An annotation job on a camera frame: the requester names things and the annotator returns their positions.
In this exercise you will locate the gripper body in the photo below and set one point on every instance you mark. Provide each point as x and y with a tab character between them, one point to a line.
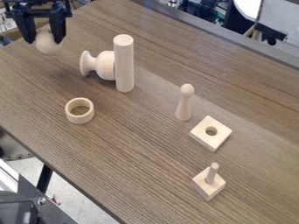
35	5

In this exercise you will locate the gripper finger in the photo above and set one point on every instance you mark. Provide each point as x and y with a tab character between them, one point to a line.
24	26
57	24

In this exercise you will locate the wooden egg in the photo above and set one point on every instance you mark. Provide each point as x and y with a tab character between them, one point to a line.
46	43

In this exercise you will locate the wooden egg cup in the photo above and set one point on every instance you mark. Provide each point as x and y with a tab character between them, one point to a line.
99	64

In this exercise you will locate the wooden cylinder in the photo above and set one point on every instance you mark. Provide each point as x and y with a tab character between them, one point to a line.
124	62

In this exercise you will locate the wooden peg doll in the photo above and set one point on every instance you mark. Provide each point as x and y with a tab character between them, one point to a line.
184	103

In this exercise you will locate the wooden square with hole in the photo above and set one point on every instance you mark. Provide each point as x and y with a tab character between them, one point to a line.
210	133

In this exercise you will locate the wooden block with peg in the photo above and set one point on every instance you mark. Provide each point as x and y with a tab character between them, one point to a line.
208	182

